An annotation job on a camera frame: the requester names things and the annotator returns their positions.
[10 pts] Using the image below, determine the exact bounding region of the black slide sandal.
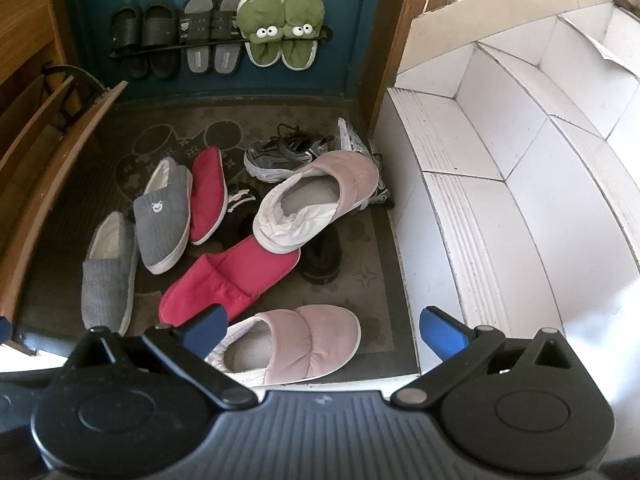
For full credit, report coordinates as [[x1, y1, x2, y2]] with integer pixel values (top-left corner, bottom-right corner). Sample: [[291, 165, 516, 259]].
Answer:
[[111, 4, 148, 78], [144, 2, 181, 80]]

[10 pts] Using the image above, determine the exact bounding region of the red cloth slipper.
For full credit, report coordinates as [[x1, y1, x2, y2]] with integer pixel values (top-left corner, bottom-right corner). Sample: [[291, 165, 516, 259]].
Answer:
[[158, 234, 302, 327], [189, 146, 228, 246]]

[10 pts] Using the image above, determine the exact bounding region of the black wall shoe rack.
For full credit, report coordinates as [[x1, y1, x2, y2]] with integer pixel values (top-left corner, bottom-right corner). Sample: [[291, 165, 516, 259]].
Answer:
[[109, 24, 335, 58]]

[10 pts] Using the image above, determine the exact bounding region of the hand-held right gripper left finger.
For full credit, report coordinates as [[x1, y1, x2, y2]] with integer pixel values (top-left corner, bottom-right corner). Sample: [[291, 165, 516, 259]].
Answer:
[[65, 305, 258, 407]]

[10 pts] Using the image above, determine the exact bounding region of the wooden door frame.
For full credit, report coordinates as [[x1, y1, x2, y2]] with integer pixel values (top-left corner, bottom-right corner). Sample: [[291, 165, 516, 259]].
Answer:
[[367, 0, 463, 138]]

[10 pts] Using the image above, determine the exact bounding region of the wooden shoe cabinet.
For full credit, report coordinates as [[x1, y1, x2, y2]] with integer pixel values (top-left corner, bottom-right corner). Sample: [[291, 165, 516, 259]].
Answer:
[[0, 0, 130, 351]]

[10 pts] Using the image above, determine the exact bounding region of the green frog slipper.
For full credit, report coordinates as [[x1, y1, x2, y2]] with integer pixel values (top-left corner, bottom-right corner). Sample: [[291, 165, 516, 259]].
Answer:
[[280, 0, 326, 71], [236, 0, 283, 67]]

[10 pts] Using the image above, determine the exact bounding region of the black furry figure-print slipper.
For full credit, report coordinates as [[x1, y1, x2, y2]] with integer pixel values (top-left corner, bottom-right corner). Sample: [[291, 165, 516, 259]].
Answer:
[[225, 182, 261, 241], [300, 222, 343, 283]]

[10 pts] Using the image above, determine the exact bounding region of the brown patterned doormat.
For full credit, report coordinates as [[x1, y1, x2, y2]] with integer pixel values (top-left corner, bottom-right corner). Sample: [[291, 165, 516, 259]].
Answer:
[[15, 95, 421, 376]]

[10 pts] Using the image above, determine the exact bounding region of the white paper sheet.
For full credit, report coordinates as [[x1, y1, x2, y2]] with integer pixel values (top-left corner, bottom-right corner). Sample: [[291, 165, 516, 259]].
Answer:
[[587, 35, 628, 68]]

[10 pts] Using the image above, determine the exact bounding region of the grey silver sneaker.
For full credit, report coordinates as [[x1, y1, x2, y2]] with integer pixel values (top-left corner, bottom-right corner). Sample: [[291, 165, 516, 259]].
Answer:
[[243, 125, 341, 183], [367, 152, 396, 209]]

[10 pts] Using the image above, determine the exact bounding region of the grey knit slipper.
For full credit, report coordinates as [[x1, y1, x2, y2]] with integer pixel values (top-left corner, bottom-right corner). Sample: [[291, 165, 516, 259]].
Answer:
[[81, 211, 139, 337], [132, 156, 193, 276]]

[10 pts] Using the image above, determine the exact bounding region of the pink padded slipper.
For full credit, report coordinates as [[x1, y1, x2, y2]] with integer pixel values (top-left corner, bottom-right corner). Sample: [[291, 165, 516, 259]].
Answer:
[[205, 305, 362, 386], [252, 150, 381, 255]]

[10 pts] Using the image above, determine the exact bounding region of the teal door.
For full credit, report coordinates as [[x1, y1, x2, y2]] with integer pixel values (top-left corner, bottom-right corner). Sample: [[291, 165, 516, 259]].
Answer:
[[60, 0, 388, 106]]

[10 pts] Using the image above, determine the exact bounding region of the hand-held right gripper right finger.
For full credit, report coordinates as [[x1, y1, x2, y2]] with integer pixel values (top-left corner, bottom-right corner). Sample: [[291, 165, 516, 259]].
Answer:
[[392, 306, 580, 407]]

